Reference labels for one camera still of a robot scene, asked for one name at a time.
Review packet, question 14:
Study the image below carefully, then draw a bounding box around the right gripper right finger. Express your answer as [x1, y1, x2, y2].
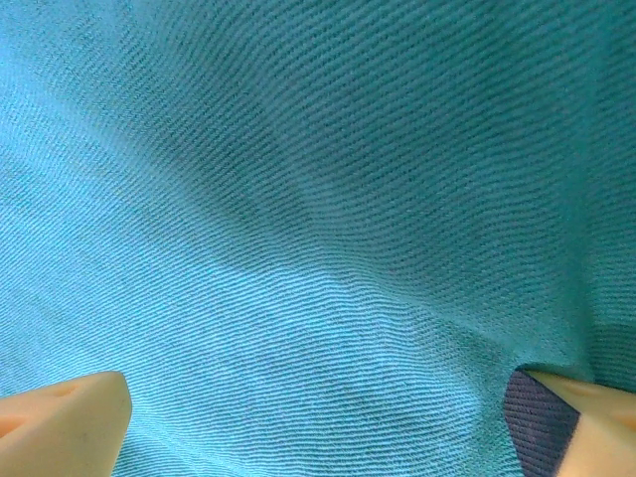
[525, 369, 636, 477]

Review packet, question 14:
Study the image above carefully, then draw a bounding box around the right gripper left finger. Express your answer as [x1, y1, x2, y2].
[0, 370, 134, 477]

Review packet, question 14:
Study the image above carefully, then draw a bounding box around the green cloth towel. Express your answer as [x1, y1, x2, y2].
[0, 0, 636, 477]

